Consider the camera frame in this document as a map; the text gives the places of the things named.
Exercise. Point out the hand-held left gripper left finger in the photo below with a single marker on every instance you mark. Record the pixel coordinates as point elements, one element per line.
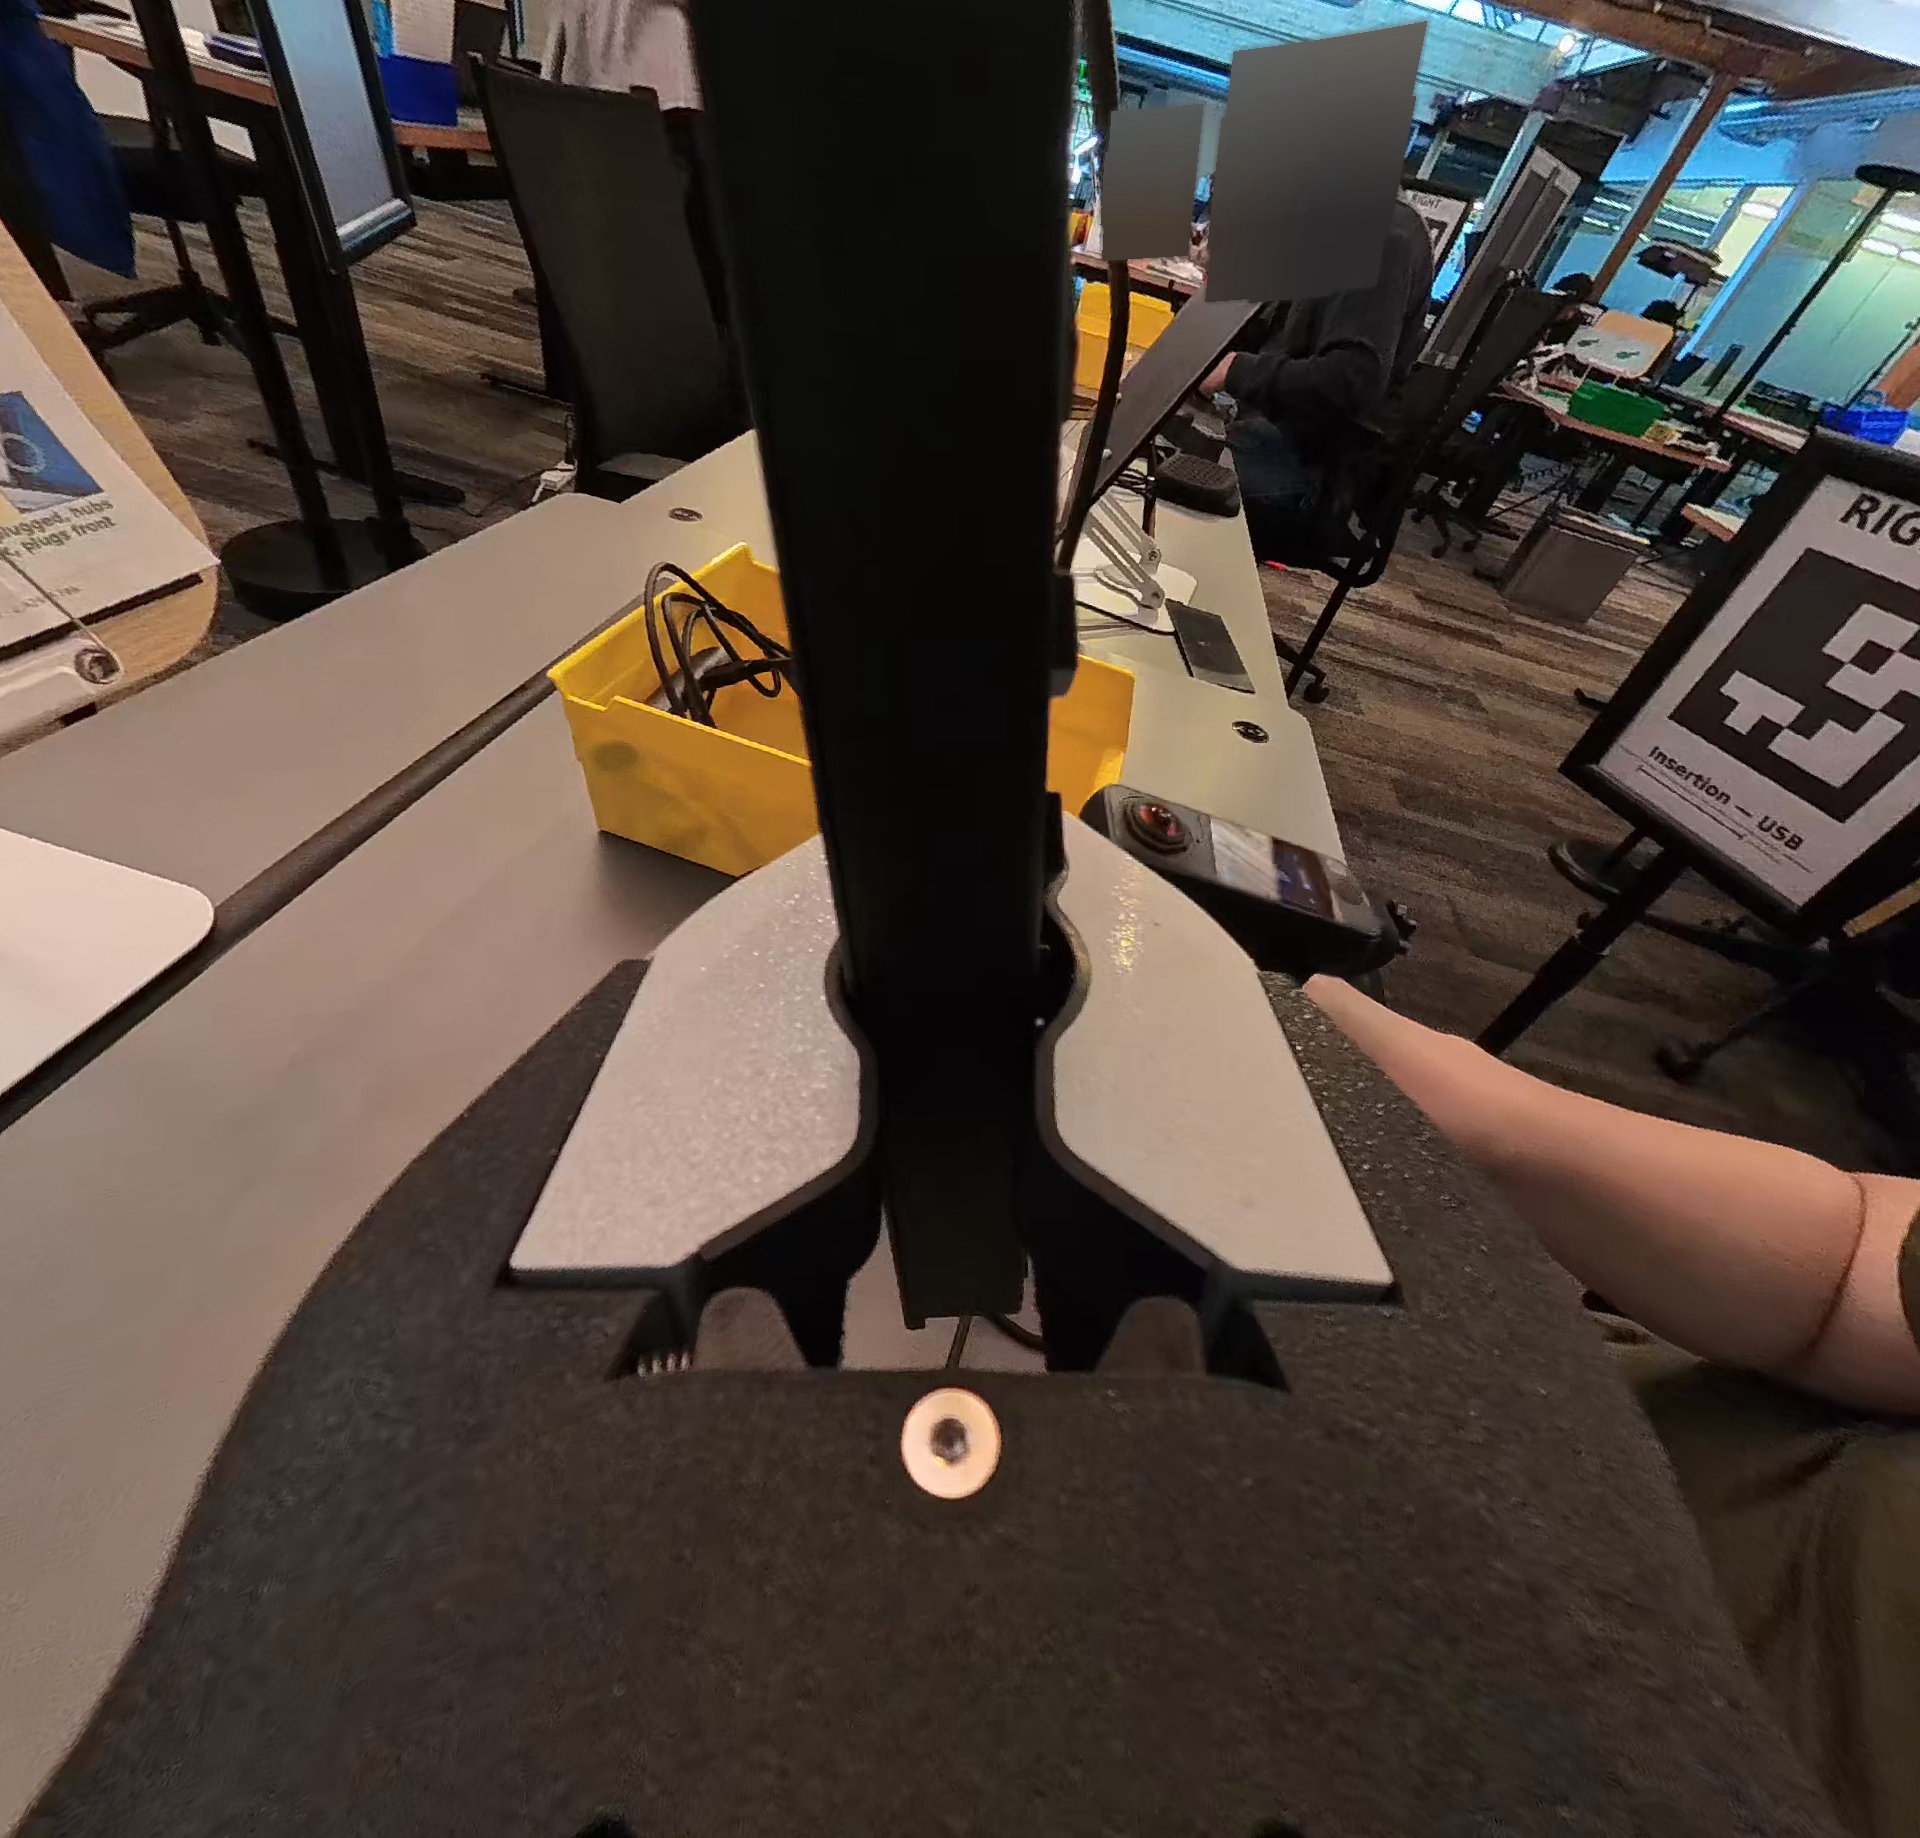
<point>690,1103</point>

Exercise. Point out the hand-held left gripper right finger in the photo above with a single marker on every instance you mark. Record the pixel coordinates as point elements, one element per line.
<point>1216,1119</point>

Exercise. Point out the yellow plastic bin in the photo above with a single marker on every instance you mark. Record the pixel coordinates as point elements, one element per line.
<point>1141,323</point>
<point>706,803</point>

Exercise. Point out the black usb hub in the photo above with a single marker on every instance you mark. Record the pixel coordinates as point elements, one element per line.
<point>900,517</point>

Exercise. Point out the person's right forearm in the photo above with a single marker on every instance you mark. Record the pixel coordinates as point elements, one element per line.
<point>1650,1208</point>

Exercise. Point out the grey storage crate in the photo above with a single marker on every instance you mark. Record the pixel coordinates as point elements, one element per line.
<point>1568,571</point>

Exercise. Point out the black-framed marker sign stand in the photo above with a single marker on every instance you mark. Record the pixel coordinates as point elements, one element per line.
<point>1785,639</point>

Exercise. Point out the black office chair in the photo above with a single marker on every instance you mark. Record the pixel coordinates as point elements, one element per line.
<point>599,263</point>
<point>1470,368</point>

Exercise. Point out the green storage bin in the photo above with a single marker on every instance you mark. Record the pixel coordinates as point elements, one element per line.
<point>1619,411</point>

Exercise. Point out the white stand base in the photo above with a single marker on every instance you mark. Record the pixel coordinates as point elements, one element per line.
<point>77,939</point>

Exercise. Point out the blue storage box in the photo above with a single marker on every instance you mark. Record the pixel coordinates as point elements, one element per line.
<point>421,91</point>

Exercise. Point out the blue jacket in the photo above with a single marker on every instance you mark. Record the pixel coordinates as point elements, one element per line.
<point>61,128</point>

